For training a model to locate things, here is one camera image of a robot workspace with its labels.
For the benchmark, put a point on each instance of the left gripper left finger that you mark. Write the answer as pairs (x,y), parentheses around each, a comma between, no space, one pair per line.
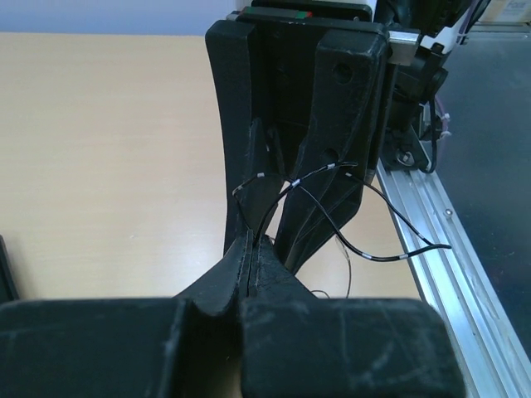
(110,347)

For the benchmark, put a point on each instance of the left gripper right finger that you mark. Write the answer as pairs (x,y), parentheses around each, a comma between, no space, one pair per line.
(295,344)

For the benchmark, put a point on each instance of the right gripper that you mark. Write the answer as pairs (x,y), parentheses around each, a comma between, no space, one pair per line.
(302,88)

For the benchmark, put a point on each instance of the black plastic bin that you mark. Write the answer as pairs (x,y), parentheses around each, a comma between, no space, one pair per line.
(8,289)

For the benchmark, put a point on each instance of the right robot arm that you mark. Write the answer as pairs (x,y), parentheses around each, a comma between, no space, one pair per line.
(423,34)

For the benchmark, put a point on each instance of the aluminium rail frame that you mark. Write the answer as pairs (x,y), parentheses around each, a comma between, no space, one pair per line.
(478,202)

